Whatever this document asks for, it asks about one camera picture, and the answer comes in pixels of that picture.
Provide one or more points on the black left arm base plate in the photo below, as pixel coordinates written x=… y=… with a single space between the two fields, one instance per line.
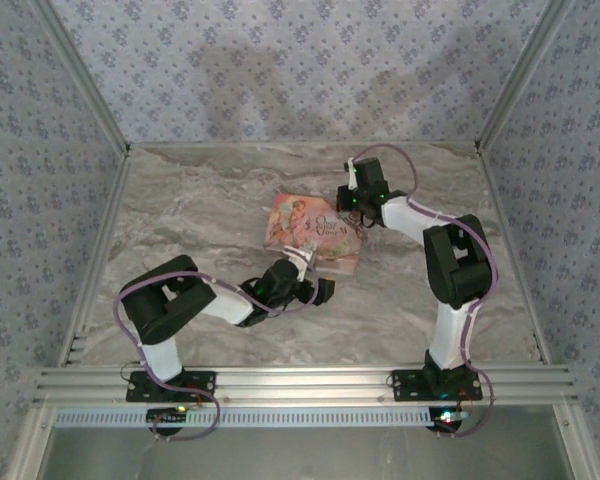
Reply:
x=205 y=382

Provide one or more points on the aluminium side rail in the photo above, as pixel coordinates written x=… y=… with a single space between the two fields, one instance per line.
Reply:
x=511 y=250
x=102 y=250

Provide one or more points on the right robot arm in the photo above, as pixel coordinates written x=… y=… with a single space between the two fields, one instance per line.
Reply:
x=450 y=270

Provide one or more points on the aluminium frame post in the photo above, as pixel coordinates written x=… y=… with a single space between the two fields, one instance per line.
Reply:
x=82 y=75
x=525 y=75

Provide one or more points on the grey metal panel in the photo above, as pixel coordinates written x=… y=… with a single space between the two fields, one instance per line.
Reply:
x=300 y=455

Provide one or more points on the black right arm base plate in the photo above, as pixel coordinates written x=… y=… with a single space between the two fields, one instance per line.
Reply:
x=405 y=385

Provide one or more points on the pink illustrated book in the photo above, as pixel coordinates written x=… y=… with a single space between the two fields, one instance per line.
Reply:
x=305 y=225

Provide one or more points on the aluminium frame leg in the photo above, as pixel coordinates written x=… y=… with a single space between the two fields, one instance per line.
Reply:
x=575 y=445
x=30 y=445

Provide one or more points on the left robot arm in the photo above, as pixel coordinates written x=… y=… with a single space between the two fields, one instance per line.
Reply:
x=155 y=320

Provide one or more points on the black controller board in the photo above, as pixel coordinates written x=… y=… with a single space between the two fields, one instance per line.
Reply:
x=167 y=420
x=447 y=420

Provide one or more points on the wide aluminium frame rail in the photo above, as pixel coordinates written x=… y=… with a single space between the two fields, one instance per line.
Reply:
x=300 y=385

